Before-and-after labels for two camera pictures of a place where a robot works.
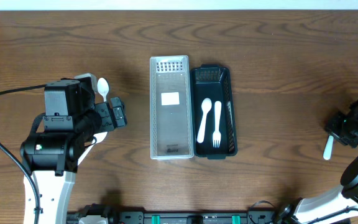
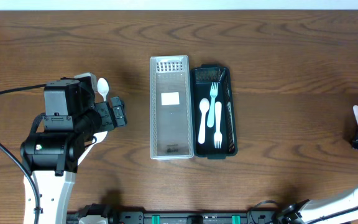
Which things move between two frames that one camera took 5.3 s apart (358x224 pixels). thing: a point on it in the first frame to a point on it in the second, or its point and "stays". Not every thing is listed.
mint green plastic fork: [329, 147] to [214, 90]
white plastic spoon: [206, 106] stays
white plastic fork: [216, 135] stays
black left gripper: [112, 115] stays
